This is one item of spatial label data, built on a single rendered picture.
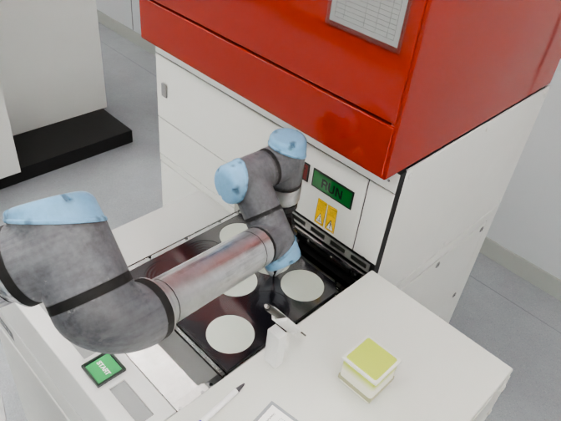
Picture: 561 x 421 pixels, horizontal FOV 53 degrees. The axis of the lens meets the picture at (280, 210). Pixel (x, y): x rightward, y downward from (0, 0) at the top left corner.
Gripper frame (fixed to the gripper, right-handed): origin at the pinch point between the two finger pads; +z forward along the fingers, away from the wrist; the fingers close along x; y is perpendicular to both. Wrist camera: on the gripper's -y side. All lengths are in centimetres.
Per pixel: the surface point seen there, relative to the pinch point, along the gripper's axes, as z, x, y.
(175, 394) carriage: 3.3, 22.4, -27.2
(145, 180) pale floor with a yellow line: 91, 38, 164
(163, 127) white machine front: -4, 25, 59
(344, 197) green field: -18.6, -14.4, 4.0
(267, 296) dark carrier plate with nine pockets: 1.4, 2.2, -5.4
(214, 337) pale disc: 1.3, 14.6, -16.1
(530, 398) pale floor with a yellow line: 91, -111, 17
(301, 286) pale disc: 1.3, -6.0, -3.2
